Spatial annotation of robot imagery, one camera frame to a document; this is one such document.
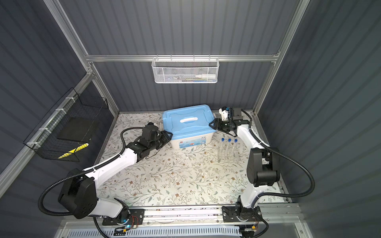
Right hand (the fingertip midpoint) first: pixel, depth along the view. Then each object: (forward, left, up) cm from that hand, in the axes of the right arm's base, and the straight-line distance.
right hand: (214, 125), depth 91 cm
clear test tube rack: (-14, -7, -16) cm, 23 cm away
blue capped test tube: (-10, -4, -1) cm, 11 cm away
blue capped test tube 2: (-10, -9, -11) cm, 17 cm away
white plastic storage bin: (-6, +13, -9) cm, 16 cm away
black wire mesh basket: (-24, +75, +21) cm, 82 cm away
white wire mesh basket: (+57, +20, +5) cm, 61 cm away
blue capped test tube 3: (-10, -12, -1) cm, 16 cm away
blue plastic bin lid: (+3, +16, +1) cm, 17 cm away
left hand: (-8, +25, +2) cm, 27 cm away
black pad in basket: (-13, +70, +15) cm, 73 cm away
